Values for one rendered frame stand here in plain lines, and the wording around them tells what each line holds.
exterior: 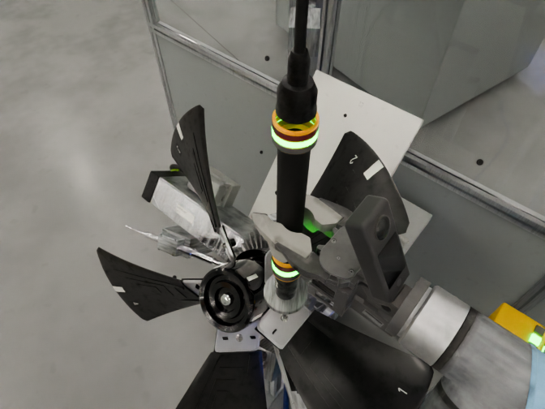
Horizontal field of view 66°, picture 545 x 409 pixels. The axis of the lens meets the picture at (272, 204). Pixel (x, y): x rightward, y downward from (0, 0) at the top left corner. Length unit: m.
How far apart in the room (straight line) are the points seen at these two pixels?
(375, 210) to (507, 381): 0.20
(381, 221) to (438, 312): 0.11
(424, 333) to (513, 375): 0.08
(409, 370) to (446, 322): 0.34
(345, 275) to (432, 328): 0.10
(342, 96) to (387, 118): 0.11
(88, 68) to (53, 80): 0.27
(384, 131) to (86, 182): 2.13
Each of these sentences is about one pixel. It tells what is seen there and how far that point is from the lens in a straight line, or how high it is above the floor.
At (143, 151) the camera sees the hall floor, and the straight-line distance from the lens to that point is 2.82.
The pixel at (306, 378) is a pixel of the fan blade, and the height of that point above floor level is 1.18.
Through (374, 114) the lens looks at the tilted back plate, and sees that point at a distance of 0.91.
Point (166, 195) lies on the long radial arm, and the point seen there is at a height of 1.12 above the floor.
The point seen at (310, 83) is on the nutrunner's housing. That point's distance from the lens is 0.36.
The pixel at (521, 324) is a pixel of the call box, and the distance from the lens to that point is 1.04.
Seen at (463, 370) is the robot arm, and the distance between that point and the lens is 0.47.
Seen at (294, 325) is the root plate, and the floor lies 1.18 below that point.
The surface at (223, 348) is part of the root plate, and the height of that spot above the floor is 1.11.
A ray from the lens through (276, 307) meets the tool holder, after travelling 0.66.
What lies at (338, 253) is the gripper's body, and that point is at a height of 1.51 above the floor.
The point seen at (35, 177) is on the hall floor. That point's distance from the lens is 2.92.
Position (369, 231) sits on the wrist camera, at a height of 1.59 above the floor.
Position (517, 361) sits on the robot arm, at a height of 1.52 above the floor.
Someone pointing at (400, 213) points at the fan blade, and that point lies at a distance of 0.61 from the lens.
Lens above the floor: 1.91
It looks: 53 degrees down
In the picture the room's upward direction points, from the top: straight up
